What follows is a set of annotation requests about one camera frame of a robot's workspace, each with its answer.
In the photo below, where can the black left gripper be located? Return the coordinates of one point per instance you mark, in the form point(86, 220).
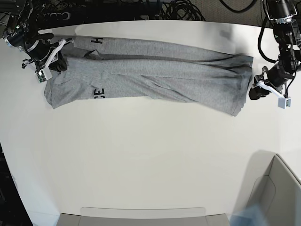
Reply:
point(269, 81)

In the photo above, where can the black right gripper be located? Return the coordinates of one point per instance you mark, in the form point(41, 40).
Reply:
point(40, 52)

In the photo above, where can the grey T-shirt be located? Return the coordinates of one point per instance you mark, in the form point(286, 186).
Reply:
point(102, 67)

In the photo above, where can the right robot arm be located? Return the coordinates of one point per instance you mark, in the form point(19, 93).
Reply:
point(22, 32)

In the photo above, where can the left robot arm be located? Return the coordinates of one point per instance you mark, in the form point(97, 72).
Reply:
point(280, 13)

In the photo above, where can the grey plastic bin right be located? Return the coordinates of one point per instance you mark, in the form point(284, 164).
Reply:
point(278, 194)

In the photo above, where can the grey plastic bin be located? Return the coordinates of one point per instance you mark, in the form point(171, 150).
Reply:
point(142, 217)
point(278, 194)

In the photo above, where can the blue cloth blurred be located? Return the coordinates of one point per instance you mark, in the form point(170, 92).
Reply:
point(251, 216)

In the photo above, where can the grey plastic bin bottom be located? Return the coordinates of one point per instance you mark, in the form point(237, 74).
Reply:
point(142, 217)

